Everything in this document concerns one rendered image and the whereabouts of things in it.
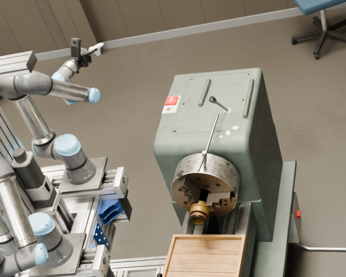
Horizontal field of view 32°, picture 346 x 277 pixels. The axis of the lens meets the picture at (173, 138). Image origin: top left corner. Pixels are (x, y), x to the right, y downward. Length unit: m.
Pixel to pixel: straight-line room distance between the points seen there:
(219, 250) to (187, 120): 0.66
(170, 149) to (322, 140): 1.88
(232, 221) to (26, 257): 1.09
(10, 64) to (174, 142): 0.93
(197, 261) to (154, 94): 2.83
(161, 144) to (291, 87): 2.34
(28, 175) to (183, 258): 0.81
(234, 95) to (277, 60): 2.40
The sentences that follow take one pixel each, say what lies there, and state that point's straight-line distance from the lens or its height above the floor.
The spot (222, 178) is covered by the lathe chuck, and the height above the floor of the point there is 1.19.
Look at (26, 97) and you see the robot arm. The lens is 2.88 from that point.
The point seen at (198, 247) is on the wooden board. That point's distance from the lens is 2.93.
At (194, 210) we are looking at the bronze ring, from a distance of 2.76.
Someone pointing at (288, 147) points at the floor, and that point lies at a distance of 4.57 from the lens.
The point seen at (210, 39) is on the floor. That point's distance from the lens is 5.97.
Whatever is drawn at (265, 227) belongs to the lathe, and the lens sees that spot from 3.22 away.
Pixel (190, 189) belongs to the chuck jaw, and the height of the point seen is 1.17.
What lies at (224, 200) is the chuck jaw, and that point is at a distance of 2.80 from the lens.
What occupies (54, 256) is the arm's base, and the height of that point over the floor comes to 1.22.
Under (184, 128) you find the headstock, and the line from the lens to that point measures 2.97.
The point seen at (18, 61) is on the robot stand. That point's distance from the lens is 2.38.
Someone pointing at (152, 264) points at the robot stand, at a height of 0.23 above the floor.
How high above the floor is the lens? 3.11
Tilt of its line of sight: 39 degrees down
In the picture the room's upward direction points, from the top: 20 degrees counter-clockwise
